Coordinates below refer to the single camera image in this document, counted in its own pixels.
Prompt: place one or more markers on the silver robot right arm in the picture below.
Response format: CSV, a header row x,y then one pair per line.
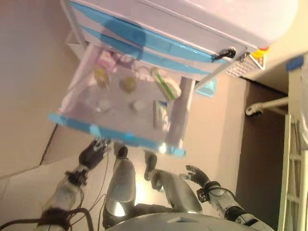
x,y
223,197

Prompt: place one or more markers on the black cart lock key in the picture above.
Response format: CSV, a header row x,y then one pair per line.
x,y
227,52

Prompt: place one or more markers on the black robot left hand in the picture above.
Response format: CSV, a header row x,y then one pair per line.
x,y
92,156

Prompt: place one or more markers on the grey robot leg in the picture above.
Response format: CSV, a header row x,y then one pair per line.
x,y
175,187
121,183

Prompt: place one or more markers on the white hospital bed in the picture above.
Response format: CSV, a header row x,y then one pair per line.
x,y
292,168

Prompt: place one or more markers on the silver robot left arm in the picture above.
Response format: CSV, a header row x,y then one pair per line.
x,y
62,195

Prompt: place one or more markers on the white waste bin blue lid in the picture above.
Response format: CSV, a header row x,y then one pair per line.
x,y
207,89

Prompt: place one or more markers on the grey robot left leg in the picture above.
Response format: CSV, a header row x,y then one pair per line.
x,y
121,183

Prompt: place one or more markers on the pink white medicine box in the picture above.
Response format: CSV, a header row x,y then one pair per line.
x,y
104,62

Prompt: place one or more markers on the grey robot right leg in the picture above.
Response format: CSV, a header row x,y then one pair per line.
x,y
175,187

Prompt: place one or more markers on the blue tape piece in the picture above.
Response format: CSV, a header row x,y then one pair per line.
x,y
294,63

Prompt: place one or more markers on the clear bottle yellow capsules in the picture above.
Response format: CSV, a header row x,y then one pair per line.
x,y
127,84
101,77

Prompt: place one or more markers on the green white medicine box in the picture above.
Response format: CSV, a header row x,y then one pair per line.
x,y
166,84

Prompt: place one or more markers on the white mesh side basket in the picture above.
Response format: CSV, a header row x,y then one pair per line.
x,y
237,69

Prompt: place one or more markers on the long white medicine box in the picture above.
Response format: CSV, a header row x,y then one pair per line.
x,y
161,113

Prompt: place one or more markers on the bed caster wheel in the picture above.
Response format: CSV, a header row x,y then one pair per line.
x,y
255,111

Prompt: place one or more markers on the grey robot torso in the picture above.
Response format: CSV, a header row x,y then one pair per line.
x,y
168,222

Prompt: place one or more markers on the small white box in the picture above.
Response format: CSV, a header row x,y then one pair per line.
x,y
138,105

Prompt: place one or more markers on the white medical cart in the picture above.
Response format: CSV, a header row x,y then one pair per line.
x,y
216,21

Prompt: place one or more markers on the small white round bottle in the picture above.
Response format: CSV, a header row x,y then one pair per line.
x,y
104,105

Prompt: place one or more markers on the tall blue front cart drawer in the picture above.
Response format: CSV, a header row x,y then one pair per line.
x,y
183,48

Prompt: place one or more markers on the white cart side tray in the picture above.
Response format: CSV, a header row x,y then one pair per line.
x,y
72,45

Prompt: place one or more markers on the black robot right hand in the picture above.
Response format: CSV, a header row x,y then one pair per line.
x,y
199,177

